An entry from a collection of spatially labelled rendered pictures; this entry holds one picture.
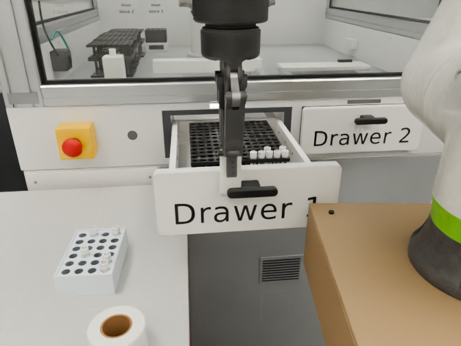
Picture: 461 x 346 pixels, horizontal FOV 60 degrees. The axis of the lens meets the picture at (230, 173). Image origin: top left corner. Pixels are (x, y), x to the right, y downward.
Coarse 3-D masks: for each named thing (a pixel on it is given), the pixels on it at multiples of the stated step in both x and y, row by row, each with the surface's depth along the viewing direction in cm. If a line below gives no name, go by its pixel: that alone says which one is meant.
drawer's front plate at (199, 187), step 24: (168, 168) 60; (192, 168) 60; (216, 168) 60; (264, 168) 60; (288, 168) 61; (312, 168) 61; (336, 168) 62; (168, 192) 60; (192, 192) 61; (216, 192) 61; (288, 192) 62; (312, 192) 63; (336, 192) 63; (168, 216) 62; (288, 216) 64
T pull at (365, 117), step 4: (360, 116) 91; (364, 116) 90; (368, 116) 90; (372, 116) 90; (356, 120) 88; (360, 120) 88; (364, 120) 88; (368, 120) 88; (372, 120) 88; (376, 120) 88; (380, 120) 88; (384, 120) 88; (360, 124) 88; (364, 124) 88; (368, 124) 88
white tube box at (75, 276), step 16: (80, 240) 67; (96, 240) 66; (112, 240) 67; (64, 256) 62; (80, 256) 62; (96, 256) 63; (112, 256) 62; (64, 272) 60; (80, 272) 60; (96, 272) 59; (112, 272) 58; (64, 288) 59; (80, 288) 59; (96, 288) 59; (112, 288) 59
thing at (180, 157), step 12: (180, 120) 92; (192, 120) 92; (204, 120) 93; (216, 120) 93; (252, 120) 94; (276, 120) 93; (180, 132) 93; (276, 132) 93; (288, 132) 85; (180, 144) 95; (288, 144) 82; (180, 156) 88; (300, 156) 73
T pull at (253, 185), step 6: (252, 180) 60; (246, 186) 59; (252, 186) 59; (258, 186) 59; (264, 186) 58; (270, 186) 58; (228, 192) 57; (234, 192) 57; (240, 192) 57; (246, 192) 57; (252, 192) 58; (258, 192) 58; (264, 192) 58; (270, 192) 58; (276, 192) 58
